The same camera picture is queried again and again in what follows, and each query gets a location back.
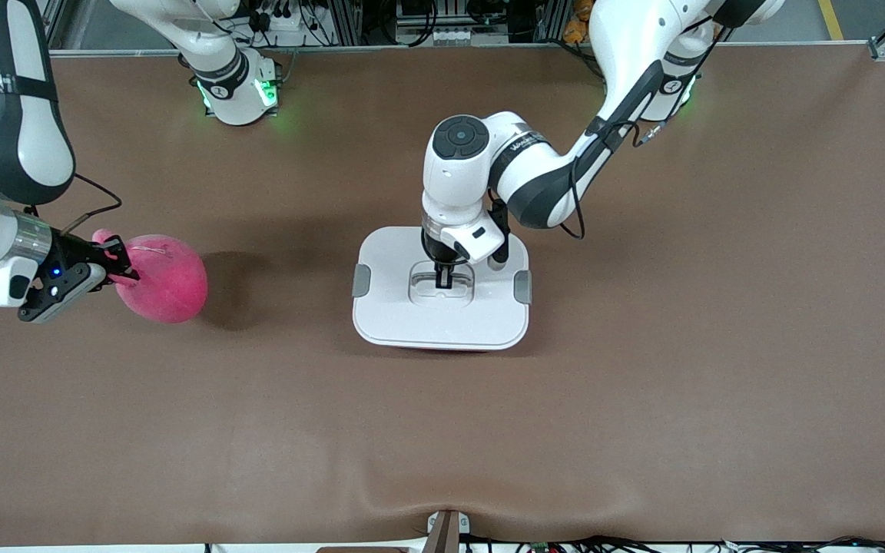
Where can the aluminium table edge rail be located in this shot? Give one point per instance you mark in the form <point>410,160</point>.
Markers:
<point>450,47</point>

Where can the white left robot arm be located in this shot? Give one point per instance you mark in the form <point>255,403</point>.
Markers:
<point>458,177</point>

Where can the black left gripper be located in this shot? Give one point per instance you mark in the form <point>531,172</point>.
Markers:
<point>435,250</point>

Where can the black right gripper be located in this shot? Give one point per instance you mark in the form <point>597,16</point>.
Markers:
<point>74,247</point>

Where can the dark electronic equipment box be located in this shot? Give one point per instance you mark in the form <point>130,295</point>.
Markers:
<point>481,11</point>

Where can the white power strip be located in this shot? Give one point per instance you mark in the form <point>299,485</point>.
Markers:
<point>289,27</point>

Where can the grey lid latch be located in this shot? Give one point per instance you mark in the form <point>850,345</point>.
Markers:
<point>523,286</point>
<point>361,280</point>

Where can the brown post with metal bracket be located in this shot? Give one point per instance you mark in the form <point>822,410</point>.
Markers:
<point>445,534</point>

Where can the pink plush toy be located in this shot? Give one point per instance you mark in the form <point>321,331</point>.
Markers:
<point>170,280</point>

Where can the white plastic box lid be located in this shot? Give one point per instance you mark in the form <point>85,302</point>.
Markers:
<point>412,322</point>

